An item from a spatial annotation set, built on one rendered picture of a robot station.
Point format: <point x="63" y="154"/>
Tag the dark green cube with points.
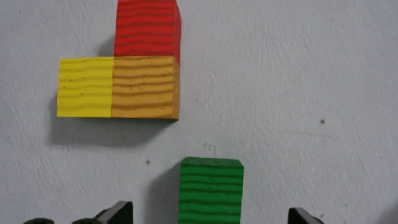
<point x="210" y="191"/>

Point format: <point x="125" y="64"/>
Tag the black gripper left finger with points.
<point x="120" y="213"/>

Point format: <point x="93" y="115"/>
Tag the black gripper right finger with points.
<point x="301" y="216"/>

